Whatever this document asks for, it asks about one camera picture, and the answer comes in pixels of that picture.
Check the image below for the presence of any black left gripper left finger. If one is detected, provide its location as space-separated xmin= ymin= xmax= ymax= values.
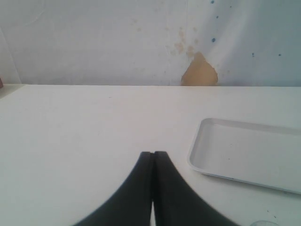
xmin=76 ymin=152 xmax=154 ymax=226

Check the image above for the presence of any white rectangular plastic tray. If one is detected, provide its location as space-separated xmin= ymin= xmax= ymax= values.
xmin=188 ymin=118 xmax=301 ymax=194

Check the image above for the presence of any clear dome lid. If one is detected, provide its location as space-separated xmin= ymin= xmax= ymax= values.
xmin=250 ymin=220 xmax=279 ymax=226

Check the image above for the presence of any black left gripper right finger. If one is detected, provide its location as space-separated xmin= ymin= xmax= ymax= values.
xmin=153 ymin=152 xmax=237 ymax=226

